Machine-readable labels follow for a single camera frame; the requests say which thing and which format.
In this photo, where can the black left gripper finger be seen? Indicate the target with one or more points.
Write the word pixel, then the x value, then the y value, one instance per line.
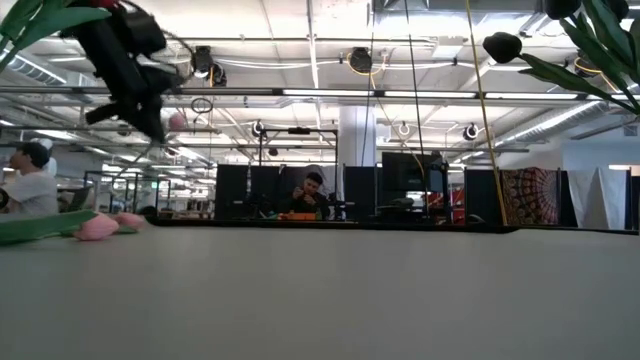
pixel 150 122
pixel 102 114

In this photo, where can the pink artificial tulip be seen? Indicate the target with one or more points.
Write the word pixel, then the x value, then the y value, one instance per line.
pixel 95 227
pixel 176 121
pixel 130 220

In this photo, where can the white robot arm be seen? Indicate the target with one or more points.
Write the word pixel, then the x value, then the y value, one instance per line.
pixel 52 166

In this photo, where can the black partition panel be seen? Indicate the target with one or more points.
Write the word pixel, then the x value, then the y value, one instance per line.
pixel 232 190
pixel 480 192
pixel 360 192

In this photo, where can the person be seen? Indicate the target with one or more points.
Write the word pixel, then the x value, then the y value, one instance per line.
pixel 30 192
pixel 307 197

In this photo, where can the orange plastic object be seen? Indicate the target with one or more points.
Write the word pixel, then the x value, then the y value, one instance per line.
pixel 297 216

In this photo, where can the ceiling light strip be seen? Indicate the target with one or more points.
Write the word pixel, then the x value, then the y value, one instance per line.
pixel 595 96
pixel 325 92
pixel 530 95
pixel 430 94

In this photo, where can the black monitor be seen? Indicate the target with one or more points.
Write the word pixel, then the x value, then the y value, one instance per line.
pixel 405 172

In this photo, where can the patterned tapestry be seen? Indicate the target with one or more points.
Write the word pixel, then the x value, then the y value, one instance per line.
pixel 525 192

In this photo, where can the white hanging sheet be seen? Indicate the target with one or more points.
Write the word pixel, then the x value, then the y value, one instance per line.
pixel 595 195

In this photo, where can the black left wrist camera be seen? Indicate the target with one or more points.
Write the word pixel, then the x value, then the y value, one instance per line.
pixel 145 32

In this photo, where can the silver ventilation duct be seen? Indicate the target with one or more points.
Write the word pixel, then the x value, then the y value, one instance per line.
pixel 35 70
pixel 565 122

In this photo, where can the black metal stand frame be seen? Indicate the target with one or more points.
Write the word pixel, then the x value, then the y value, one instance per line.
pixel 300 131

